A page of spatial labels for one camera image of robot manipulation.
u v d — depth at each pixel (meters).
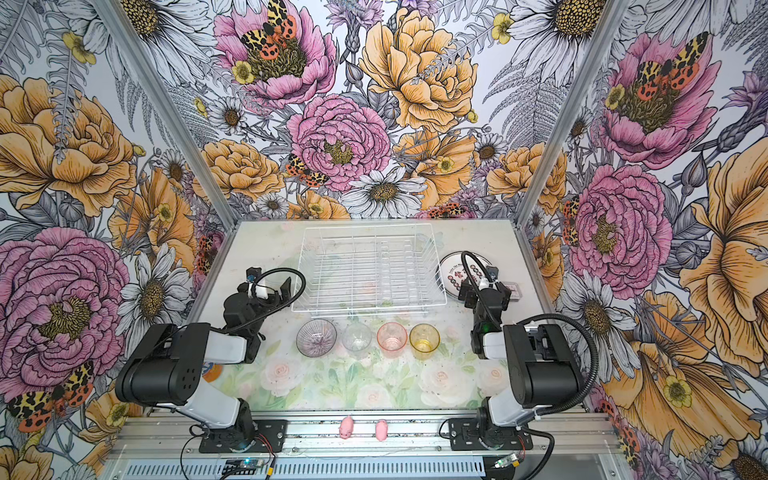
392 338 0.89
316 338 0.89
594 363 0.44
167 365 0.46
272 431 0.75
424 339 0.89
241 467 0.71
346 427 0.75
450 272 1.03
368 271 1.04
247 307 0.72
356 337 0.86
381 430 0.75
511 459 0.72
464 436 0.74
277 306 0.79
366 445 0.74
